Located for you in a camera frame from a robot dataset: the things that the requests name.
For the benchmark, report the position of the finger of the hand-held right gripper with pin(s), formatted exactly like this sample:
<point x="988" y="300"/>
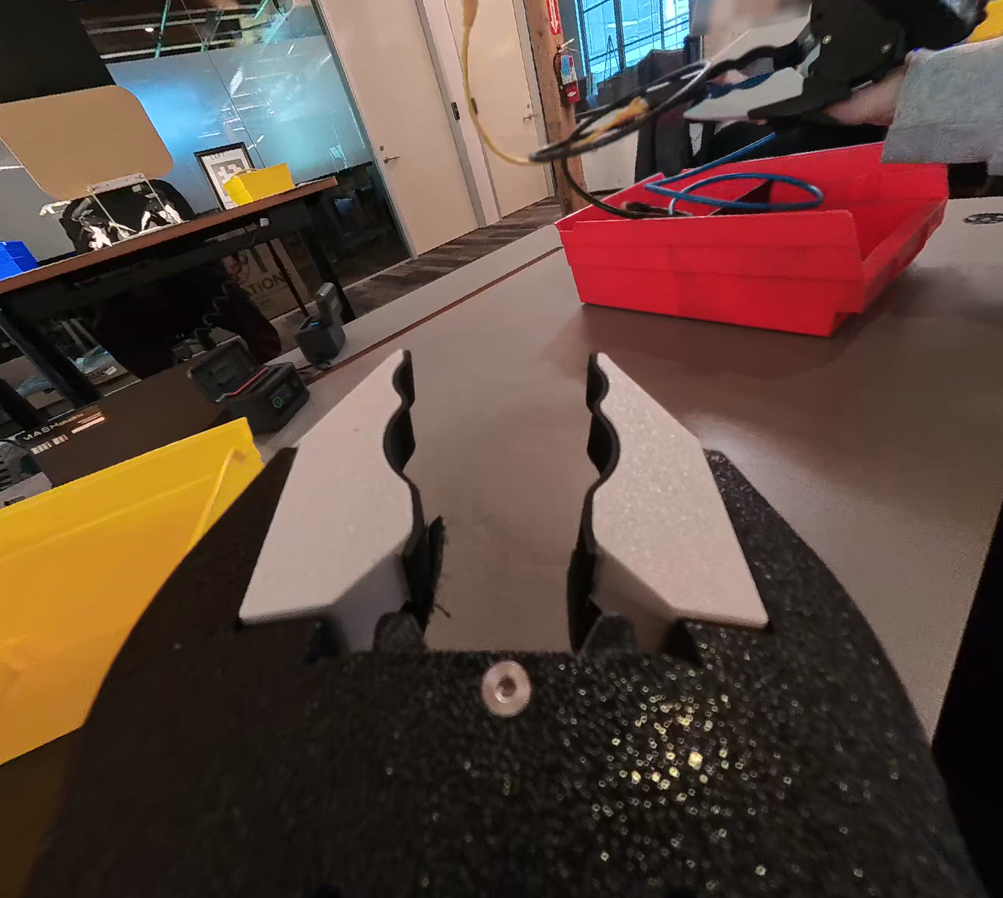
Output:
<point x="744" y="95"/>
<point x="760" y="54"/>

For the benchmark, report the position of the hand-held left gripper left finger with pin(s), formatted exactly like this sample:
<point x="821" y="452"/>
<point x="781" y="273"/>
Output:
<point x="345" y="506"/>

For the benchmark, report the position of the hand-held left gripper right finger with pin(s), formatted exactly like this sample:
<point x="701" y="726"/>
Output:
<point x="666" y="514"/>

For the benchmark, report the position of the red plastic bin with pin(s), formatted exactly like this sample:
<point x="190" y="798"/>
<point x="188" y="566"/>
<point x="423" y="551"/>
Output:
<point x="705" y="271"/>

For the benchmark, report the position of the person's right forearm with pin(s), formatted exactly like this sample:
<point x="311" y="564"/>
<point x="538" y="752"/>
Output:
<point x="948" y="99"/>

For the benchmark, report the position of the person's right hand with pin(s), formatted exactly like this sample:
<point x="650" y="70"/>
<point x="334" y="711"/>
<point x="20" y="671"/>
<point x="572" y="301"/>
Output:
<point x="866" y="106"/>

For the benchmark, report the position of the dark hanging jacket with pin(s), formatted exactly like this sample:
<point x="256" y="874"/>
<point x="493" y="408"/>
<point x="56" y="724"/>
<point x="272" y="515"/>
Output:
<point x="662" y="138"/>

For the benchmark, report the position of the black equipment case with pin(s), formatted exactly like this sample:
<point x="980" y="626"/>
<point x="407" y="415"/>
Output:
<point x="251" y="385"/>

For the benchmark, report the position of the small black device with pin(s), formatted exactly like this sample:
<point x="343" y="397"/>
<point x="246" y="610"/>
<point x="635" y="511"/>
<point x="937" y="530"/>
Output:
<point x="321" y="334"/>

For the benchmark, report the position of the red fire extinguisher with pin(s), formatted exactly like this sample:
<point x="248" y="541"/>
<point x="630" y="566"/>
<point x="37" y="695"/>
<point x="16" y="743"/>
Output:
<point x="568" y="77"/>

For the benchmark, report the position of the red sign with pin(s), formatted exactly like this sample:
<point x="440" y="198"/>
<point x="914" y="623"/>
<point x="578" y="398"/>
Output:
<point x="553" y="9"/>

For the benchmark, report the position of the black desk grommet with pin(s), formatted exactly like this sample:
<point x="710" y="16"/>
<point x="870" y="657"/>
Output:
<point x="984" y="218"/>

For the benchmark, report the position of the black cardboard box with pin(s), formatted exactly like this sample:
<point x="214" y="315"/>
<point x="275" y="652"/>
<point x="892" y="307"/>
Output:
<point x="117" y="436"/>

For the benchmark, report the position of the white door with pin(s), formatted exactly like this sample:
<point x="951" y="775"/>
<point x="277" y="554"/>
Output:
<point x="501" y="75"/>
<point x="376" y="91"/>

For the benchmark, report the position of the large yellow plastic bin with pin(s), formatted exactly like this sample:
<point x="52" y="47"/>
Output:
<point x="94" y="569"/>

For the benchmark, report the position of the wooden table with black legs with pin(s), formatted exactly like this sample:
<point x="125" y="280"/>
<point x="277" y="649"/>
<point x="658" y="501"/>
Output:
<point x="157" y="241"/>

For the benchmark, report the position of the small yellow plastic bin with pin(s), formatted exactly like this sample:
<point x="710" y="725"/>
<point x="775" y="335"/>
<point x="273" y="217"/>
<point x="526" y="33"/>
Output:
<point x="258" y="186"/>

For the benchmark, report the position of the framed black and white tag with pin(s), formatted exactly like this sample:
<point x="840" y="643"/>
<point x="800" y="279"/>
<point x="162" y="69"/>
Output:
<point x="227" y="169"/>

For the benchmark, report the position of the blue plastic bin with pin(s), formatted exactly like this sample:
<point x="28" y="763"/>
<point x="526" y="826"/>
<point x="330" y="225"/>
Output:
<point x="14" y="259"/>

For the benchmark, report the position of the beige board on clear stand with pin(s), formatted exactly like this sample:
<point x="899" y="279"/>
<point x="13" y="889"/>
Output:
<point x="78" y="138"/>

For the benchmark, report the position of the black panel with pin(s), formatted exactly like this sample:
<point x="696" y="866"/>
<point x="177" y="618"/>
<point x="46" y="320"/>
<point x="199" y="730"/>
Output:
<point x="43" y="44"/>

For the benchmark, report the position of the wooden post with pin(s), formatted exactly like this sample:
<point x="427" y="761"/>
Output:
<point x="541" y="91"/>

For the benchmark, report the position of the glass partition wall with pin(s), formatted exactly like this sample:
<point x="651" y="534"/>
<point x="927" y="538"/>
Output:
<point x="258" y="99"/>

